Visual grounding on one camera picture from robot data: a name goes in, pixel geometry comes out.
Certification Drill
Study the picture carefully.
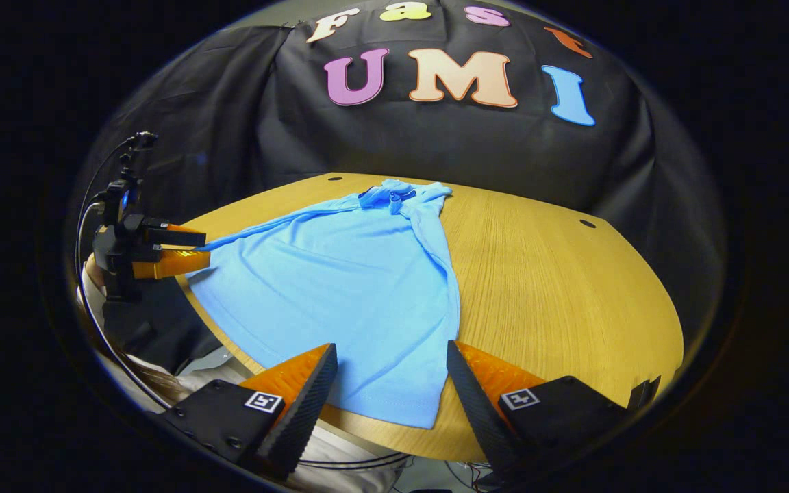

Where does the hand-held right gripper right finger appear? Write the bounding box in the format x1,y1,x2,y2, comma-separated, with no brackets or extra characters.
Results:
446,340,631,483

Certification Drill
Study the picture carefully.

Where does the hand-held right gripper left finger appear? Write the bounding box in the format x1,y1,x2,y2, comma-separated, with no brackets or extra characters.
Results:
162,342,339,480

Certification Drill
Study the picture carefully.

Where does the thin black cable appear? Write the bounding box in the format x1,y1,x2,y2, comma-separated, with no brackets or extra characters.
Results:
297,451,412,472

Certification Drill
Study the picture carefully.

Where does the light blue T-shirt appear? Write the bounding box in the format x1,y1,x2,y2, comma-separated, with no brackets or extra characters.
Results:
186,179,462,430

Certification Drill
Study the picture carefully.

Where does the black backdrop cloth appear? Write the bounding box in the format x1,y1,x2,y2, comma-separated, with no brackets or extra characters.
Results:
69,0,727,323

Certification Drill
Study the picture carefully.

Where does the red wire bundle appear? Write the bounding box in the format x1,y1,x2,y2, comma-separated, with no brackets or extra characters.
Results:
446,460,498,488

